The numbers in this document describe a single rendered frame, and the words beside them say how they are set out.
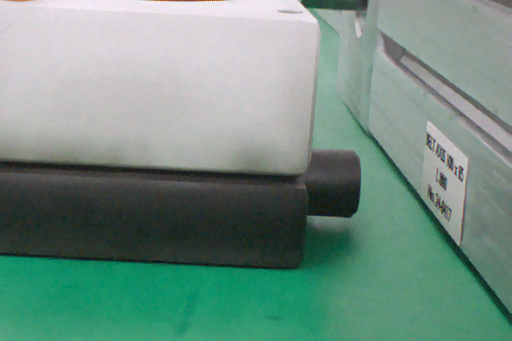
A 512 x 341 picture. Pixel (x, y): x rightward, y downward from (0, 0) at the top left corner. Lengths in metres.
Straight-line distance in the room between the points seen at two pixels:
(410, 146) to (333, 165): 0.06
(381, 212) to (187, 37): 0.10
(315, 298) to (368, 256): 0.04
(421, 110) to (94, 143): 0.12
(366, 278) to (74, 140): 0.07
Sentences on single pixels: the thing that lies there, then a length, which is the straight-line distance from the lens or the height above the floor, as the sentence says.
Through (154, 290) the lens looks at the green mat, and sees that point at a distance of 0.26.
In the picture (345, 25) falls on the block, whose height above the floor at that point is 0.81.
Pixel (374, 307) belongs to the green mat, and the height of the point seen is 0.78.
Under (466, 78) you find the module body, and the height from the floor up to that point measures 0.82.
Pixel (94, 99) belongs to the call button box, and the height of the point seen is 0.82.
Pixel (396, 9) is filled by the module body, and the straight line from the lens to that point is 0.40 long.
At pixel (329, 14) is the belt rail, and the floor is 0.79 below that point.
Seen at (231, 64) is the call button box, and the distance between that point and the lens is 0.27.
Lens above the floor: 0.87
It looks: 11 degrees down
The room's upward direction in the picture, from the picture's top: 3 degrees clockwise
